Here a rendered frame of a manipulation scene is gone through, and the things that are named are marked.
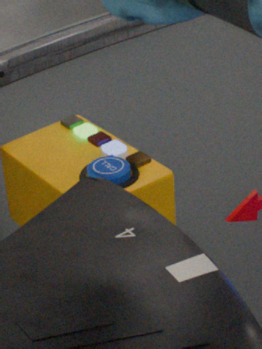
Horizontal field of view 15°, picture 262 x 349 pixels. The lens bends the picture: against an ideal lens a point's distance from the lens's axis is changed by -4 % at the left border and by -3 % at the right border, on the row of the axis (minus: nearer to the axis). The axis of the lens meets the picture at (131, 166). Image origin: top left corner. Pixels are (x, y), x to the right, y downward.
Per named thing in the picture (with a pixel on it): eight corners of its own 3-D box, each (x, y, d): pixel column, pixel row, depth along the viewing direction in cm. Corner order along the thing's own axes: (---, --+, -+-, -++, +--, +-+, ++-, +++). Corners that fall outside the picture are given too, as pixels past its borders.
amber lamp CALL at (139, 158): (125, 162, 97) (124, 156, 96) (140, 155, 98) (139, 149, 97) (136, 169, 95) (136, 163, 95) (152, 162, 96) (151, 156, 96)
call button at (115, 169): (79, 179, 96) (77, 163, 95) (114, 164, 97) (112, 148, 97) (104, 196, 93) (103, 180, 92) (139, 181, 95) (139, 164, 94)
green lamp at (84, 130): (72, 132, 102) (72, 128, 102) (87, 126, 103) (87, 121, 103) (83, 139, 101) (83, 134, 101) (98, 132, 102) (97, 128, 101)
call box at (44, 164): (10, 229, 106) (-3, 143, 101) (86, 195, 111) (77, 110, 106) (97, 300, 95) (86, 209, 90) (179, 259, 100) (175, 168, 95)
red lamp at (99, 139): (86, 141, 100) (86, 135, 100) (101, 135, 101) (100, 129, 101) (97, 148, 99) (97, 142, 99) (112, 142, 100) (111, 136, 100)
